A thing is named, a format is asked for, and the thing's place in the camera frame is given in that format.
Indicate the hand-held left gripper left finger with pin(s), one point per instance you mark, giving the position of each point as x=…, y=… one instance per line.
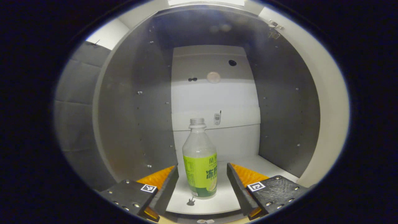
x=166, y=193

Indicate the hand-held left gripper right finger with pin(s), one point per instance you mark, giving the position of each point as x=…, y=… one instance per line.
x=238, y=189

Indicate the clear bottle green label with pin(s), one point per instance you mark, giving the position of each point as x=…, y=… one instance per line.
x=200, y=161

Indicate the grey cabinet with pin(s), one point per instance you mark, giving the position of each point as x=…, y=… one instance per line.
x=136, y=118

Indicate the metal door hinge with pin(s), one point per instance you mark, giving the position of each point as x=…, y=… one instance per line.
x=275, y=26

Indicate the black backdrop cloth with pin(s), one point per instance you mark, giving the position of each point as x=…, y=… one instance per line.
x=77, y=124

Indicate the ceiling light panel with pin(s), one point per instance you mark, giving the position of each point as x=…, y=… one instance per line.
x=206, y=2

